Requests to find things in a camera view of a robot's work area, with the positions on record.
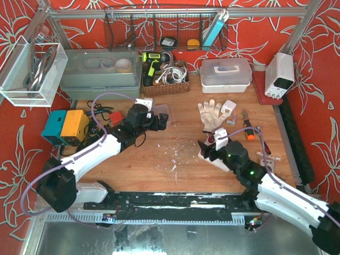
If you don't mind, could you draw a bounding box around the large red spring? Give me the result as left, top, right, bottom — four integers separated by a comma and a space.
208, 134, 215, 143

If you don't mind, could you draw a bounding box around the white plug adapter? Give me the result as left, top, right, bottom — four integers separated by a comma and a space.
220, 100, 236, 117

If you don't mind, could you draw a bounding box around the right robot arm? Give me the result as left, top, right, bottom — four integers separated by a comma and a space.
198, 141, 339, 254

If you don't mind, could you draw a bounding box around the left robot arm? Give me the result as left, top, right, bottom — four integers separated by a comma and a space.
37, 104, 168, 213

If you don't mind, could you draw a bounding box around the translucent parts bin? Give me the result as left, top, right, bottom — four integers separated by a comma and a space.
153, 104, 172, 127

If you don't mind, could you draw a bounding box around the orange small block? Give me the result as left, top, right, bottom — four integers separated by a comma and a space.
109, 111, 123, 126

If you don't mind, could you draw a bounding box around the wicker basket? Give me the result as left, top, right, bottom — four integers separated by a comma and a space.
141, 74, 190, 97

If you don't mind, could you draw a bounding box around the packaged part bag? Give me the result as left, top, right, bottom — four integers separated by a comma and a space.
256, 151, 281, 172

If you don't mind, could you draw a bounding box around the white work glove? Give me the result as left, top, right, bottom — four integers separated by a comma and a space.
198, 99, 228, 133

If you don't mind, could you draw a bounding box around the grey plastic storage box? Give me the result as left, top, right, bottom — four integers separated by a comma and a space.
60, 49, 142, 100

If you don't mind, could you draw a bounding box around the yellow and teal box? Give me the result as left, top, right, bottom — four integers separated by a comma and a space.
41, 109, 90, 147

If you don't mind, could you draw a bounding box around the white lidded container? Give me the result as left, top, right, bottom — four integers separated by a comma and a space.
200, 58, 252, 94

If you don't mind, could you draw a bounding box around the black round tape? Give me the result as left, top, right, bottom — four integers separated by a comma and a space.
160, 37, 177, 51

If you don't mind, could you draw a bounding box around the yellow tape measure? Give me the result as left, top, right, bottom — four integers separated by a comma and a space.
187, 39, 200, 50

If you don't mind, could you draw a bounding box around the red mat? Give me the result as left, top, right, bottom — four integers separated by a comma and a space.
252, 71, 283, 106

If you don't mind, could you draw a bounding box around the white power supply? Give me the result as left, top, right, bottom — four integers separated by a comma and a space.
265, 53, 294, 100

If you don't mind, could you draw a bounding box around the clear acrylic bin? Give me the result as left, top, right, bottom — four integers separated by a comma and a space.
1, 36, 68, 107

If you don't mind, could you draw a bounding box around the blue white book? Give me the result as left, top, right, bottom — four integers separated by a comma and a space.
202, 9, 230, 50

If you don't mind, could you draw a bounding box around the white peg base plate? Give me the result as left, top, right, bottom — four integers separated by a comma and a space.
198, 143, 230, 172

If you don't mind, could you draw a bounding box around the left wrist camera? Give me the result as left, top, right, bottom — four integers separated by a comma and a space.
135, 98, 155, 118

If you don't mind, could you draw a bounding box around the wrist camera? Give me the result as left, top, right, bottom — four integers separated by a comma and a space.
135, 98, 155, 118
214, 127, 228, 151

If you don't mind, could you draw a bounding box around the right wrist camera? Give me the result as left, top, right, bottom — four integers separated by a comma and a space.
214, 127, 228, 151

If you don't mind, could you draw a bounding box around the orange handled screwdriver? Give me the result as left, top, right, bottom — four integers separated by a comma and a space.
242, 109, 254, 141

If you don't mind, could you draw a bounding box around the red handled ratchet wrench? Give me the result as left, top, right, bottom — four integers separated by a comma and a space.
257, 126, 271, 155

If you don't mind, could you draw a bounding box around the black cable tangle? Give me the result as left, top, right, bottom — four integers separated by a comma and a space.
61, 100, 115, 156

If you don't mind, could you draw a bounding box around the green cordless drill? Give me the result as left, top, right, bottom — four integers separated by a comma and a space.
142, 52, 170, 87

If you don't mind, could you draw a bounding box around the black wire basket shelf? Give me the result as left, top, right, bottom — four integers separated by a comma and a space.
104, 4, 228, 51

